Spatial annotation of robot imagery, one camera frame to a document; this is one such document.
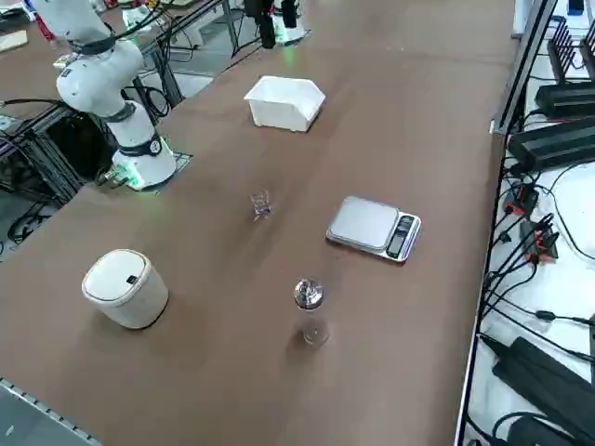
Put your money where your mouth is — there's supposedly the black aluminium frame stand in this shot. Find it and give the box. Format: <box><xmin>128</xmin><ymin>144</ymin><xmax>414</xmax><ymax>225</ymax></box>
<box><xmin>0</xmin><ymin>99</ymin><xmax>117</xmax><ymax>208</ymax></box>

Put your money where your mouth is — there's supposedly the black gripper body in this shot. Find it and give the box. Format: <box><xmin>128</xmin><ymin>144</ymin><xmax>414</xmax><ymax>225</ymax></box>
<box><xmin>244</xmin><ymin>0</ymin><xmax>274</xmax><ymax>18</ymax></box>

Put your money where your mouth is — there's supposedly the small clear measuring cup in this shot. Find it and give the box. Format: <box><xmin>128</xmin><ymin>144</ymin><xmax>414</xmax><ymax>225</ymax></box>
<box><xmin>249</xmin><ymin>190</ymin><xmax>274</xmax><ymax>223</ymax></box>

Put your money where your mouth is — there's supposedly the white lidded trash can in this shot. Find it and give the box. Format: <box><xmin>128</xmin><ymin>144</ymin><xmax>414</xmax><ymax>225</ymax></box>
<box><xmin>81</xmin><ymin>248</ymin><xmax>170</xmax><ymax>331</ymax></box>

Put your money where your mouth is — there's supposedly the black power brick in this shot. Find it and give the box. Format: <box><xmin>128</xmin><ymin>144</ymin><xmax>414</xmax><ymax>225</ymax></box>
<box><xmin>491</xmin><ymin>336</ymin><xmax>595</xmax><ymax>446</ymax></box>

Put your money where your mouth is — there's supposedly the glass bottle with metal cap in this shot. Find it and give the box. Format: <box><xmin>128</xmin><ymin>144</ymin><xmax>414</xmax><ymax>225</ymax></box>
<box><xmin>292</xmin><ymin>277</ymin><xmax>333</xmax><ymax>349</ymax></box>

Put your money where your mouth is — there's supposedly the white plastic bin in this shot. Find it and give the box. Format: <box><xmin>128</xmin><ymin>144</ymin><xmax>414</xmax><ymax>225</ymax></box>
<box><xmin>244</xmin><ymin>75</ymin><xmax>327</xmax><ymax>135</ymax></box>

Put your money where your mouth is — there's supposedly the aluminium table edge rail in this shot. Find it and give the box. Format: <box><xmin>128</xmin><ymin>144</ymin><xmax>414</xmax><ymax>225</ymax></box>
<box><xmin>0</xmin><ymin>376</ymin><xmax>102</xmax><ymax>446</ymax></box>

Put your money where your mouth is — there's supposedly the black cable with ferrite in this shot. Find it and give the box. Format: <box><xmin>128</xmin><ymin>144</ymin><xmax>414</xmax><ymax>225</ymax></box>
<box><xmin>483</xmin><ymin>273</ymin><xmax>595</xmax><ymax>327</ymax></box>

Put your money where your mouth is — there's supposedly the wooden board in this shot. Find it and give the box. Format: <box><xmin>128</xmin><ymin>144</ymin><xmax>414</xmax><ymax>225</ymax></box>
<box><xmin>0</xmin><ymin>31</ymin><xmax>31</xmax><ymax>54</ymax></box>

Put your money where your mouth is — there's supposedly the aluminium frame post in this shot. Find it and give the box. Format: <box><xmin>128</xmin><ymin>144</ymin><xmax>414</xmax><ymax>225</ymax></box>
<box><xmin>491</xmin><ymin>0</ymin><xmax>559</xmax><ymax>136</ymax></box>

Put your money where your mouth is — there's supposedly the black pronged rack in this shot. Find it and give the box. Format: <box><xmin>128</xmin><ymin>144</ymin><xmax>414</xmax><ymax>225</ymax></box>
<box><xmin>547</xmin><ymin>16</ymin><xmax>595</xmax><ymax>85</ymax></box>

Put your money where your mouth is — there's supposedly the silver digital kitchen scale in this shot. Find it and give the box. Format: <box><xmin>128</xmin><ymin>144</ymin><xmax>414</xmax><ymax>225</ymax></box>
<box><xmin>325</xmin><ymin>195</ymin><xmax>423</xmax><ymax>264</ymax></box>

